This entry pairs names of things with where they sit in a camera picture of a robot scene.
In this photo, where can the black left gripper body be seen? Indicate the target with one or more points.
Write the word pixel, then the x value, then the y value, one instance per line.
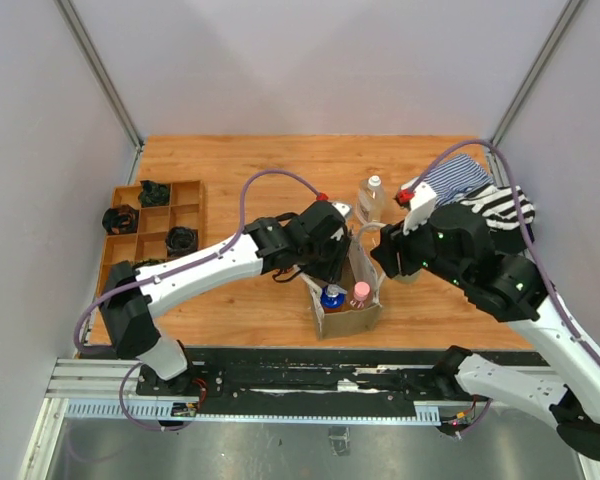
pixel 324 263

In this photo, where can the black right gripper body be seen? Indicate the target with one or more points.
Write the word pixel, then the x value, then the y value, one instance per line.
pixel 414 250

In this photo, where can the clear bottle white cap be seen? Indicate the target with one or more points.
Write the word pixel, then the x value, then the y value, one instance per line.
pixel 371 199

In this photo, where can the blue white striped cloth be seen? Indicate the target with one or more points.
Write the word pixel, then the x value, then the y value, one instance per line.
pixel 456 178

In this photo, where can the pink cap bottle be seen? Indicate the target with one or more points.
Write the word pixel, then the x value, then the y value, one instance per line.
pixel 358 296

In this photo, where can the wooden compartment tray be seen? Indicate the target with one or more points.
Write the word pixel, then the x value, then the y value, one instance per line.
pixel 187 208

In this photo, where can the green bottle white cap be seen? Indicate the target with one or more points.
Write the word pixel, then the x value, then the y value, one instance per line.
pixel 409 278

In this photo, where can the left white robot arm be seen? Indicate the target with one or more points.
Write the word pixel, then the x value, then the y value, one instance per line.
pixel 135 298

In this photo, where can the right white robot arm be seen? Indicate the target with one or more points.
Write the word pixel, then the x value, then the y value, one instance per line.
pixel 455 244

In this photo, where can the beige canvas bag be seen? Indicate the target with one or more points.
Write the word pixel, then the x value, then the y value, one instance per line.
pixel 357 267

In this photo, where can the blue cap bottle front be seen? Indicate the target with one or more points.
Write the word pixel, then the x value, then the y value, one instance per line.
pixel 332 298

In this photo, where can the black white striped cloth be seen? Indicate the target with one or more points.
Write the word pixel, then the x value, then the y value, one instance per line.
pixel 496 205

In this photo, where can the dark blue rolled sock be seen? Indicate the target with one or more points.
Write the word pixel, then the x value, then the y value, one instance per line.
pixel 181 240

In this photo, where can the dark green rolled sock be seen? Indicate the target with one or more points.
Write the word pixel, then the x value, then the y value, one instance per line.
pixel 154 194

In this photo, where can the dark rolled sock yellow pattern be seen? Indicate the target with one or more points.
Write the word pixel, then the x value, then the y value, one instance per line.
pixel 148 262

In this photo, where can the dark rolled sock orange pattern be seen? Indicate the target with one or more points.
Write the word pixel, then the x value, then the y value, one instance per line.
pixel 120 220

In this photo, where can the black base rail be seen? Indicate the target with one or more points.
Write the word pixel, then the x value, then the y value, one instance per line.
pixel 302 382

